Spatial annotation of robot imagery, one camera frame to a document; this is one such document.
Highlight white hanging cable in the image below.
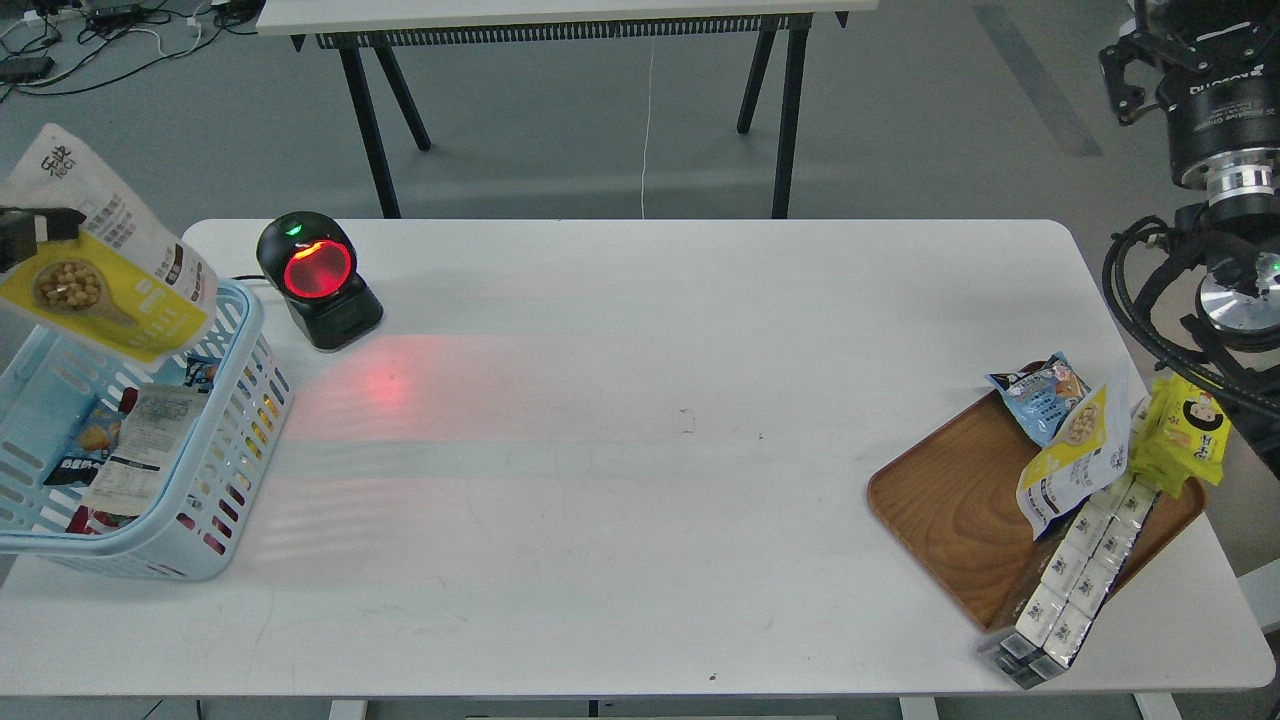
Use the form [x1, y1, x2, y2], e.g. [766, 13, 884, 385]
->
[640, 38, 657, 219]

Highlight black legged background table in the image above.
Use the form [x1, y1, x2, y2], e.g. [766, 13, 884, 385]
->
[255, 1, 876, 219]

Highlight blue snack bag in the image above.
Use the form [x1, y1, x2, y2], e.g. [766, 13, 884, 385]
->
[986, 351, 1091, 447]

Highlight black barcode scanner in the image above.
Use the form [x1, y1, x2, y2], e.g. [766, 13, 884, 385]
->
[256, 211, 384, 351]

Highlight light blue plastic basket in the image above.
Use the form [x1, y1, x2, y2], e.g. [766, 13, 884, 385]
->
[1, 281, 291, 582]

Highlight yellow white snack pouch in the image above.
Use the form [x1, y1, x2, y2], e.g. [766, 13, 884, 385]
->
[1015, 359, 1133, 541]
[1, 124, 218, 370]

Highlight yellow cartoon snack pack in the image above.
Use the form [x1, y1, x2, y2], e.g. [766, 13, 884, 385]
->
[1129, 374, 1231, 498]

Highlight black floor cables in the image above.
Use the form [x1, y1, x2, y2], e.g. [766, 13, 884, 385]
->
[0, 0, 266, 101]

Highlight white label snack packet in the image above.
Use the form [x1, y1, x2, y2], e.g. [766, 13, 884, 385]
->
[81, 383, 209, 518]

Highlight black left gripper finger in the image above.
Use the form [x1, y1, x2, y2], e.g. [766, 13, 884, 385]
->
[1, 208, 86, 274]

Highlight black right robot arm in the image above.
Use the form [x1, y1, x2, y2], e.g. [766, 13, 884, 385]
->
[1098, 1, 1279, 471]

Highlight brown wooden tray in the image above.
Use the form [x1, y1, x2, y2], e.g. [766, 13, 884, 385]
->
[868, 389, 1204, 629]

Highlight white wrapped box multipack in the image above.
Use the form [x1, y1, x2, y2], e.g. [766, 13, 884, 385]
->
[979, 477, 1161, 689]

